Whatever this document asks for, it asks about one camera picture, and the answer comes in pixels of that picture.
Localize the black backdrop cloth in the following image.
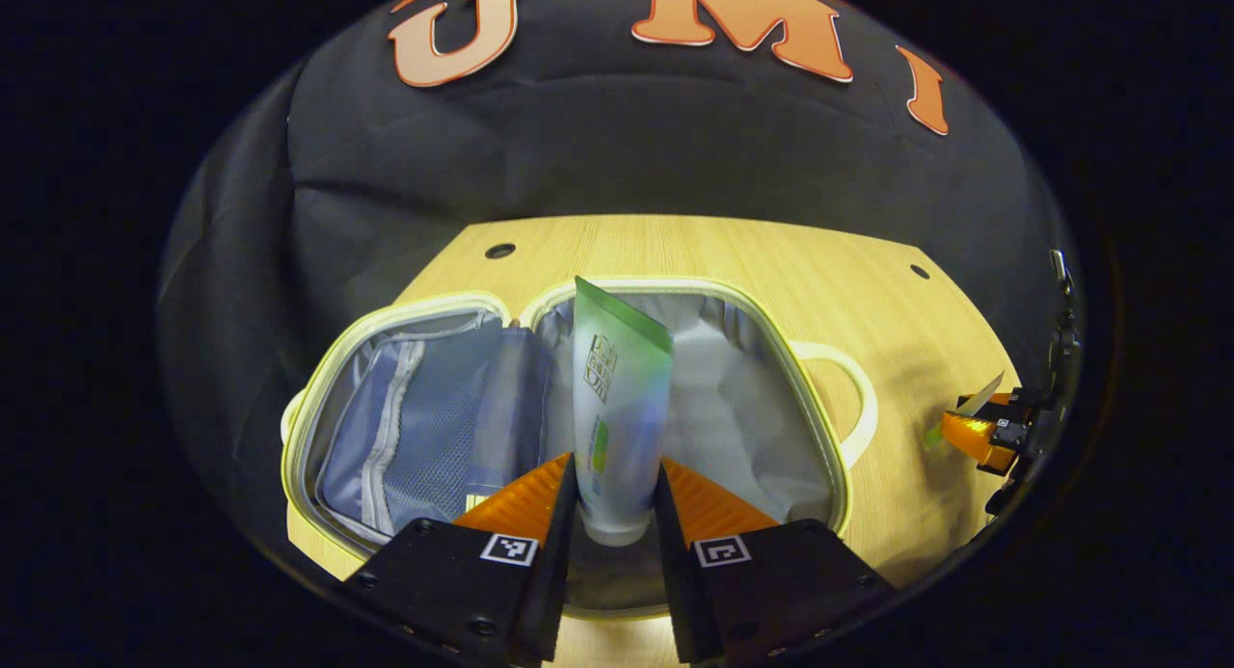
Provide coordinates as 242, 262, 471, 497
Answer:
159, 0, 1081, 592

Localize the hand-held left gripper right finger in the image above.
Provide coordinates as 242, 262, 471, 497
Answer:
654, 456, 896, 667

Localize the small green-capped white tube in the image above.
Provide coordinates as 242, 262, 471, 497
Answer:
923, 371, 1006, 450

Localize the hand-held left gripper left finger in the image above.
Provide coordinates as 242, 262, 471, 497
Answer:
340, 451, 579, 668

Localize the green-topped white skincare tube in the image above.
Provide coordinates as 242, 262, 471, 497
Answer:
573, 276, 675, 548

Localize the cream suitcase with grey lining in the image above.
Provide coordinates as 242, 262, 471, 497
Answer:
280, 276, 880, 621

